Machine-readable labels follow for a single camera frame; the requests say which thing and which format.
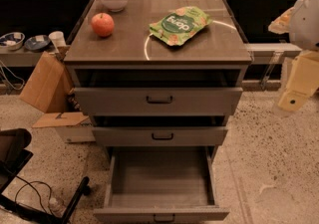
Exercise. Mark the white paper cup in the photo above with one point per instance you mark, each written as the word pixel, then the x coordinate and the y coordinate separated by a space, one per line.
pixel 57 38

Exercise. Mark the dark blue bowl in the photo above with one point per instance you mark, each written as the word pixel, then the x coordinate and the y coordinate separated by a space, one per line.
pixel 37 43

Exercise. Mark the grey drawer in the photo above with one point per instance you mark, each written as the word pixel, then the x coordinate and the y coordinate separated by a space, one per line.
pixel 160 185
pixel 158 101
pixel 160 136

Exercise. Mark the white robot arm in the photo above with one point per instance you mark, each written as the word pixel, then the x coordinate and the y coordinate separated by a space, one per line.
pixel 301 22

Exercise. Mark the grey bottom drawer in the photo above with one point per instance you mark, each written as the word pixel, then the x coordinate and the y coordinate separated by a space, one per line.
pixel 160 185

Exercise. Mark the grey middle drawer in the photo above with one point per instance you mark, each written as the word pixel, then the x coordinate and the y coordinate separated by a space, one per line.
pixel 160 136

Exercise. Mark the brown cardboard box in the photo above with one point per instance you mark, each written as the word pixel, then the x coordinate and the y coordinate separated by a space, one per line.
pixel 50 90

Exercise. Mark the red apple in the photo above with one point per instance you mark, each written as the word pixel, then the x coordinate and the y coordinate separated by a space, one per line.
pixel 103 24

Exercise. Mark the grey top drawer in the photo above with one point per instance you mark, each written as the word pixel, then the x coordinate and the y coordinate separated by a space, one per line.
pixel 158 101

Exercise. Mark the green snack bag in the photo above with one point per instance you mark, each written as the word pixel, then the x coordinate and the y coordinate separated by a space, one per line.
pixel 179 26

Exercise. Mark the blue patterned bowl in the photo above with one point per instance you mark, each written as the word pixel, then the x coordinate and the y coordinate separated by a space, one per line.
pixel 12 41

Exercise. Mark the grey wall shelf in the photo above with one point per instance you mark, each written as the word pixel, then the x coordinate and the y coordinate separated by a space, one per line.
pixel 264 54

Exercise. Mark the grey drawer cabinet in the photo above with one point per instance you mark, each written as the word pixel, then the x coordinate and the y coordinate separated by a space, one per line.
pixel 133 58

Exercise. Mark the clear plastic bottle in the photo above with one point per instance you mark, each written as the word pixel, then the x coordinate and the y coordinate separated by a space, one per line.
pixel 56 207

